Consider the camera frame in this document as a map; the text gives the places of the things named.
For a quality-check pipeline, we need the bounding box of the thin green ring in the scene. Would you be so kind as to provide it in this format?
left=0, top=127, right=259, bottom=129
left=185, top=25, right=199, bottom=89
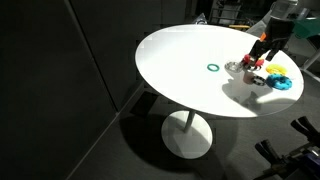
left=206, top=63, right=221, bottom=73

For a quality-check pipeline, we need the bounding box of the blue studded ring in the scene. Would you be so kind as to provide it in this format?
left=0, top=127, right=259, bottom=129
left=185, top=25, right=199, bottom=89
left=265, top=73, right=293, bottom=92

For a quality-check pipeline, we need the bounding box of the large yellow studded ring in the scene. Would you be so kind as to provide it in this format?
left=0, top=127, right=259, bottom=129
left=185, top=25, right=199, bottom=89
left=265, top=63, right=288, bottom=76

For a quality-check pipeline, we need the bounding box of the yellow bar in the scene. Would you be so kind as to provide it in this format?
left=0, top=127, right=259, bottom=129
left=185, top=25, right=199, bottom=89
left=229, top=24, right=251, bottom=30

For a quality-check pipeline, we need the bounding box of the white round side table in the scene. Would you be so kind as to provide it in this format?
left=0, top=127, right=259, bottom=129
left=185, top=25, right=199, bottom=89
left=300, top=49, right=320, bottom=83

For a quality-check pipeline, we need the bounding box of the teal camera mount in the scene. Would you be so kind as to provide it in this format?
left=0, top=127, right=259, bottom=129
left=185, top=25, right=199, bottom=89
left=293, top=17, right=320, bottom=40

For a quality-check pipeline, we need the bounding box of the clear plastic ring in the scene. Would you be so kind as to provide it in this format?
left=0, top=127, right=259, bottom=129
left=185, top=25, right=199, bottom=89
left=224, top=60, right=244, bottom=74

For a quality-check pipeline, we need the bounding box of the red ring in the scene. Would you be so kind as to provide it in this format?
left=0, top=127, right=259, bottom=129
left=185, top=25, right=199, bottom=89
left=241, top=53, right=265, bottom=69

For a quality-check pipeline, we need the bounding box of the black clamp handle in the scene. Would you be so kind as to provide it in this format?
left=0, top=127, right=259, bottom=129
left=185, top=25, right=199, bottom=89
left=254, top=139, right=288, bottom=166
left=290, top=115, right=320, bottom=148

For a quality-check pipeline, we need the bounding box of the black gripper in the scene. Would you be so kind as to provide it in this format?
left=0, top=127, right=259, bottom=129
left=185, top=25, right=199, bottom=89
left=247, top=16, right=296, bottom=64

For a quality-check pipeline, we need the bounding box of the white table pedestal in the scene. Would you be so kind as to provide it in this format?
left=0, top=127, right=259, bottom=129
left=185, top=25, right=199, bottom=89
left=161, top=109, right=214, bottom=160

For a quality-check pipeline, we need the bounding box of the purple black clamp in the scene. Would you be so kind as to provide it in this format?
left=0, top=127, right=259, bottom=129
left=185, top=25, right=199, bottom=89
left=259, top=146, right=320, bottom=180

